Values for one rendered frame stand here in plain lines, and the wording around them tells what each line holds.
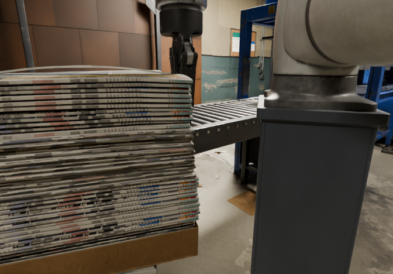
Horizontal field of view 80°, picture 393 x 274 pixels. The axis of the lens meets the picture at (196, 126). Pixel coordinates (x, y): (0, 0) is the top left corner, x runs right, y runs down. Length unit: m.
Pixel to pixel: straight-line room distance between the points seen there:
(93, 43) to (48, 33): 0.59
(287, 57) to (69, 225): 0.42
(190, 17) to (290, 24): 0.17
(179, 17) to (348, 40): 0.24
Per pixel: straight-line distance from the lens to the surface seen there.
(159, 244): 0.32
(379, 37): 0.32
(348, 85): 0.49
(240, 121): 1.24
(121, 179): 0.27
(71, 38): 4.04
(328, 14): 0.36
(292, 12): 0.46
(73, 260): 0.32
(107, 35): 4.18
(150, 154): 0.25
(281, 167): 0.48
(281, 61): 0.49
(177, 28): 0.41
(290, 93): 0.47
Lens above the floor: 1.07
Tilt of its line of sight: 14 degrees down
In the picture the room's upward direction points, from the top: straight up
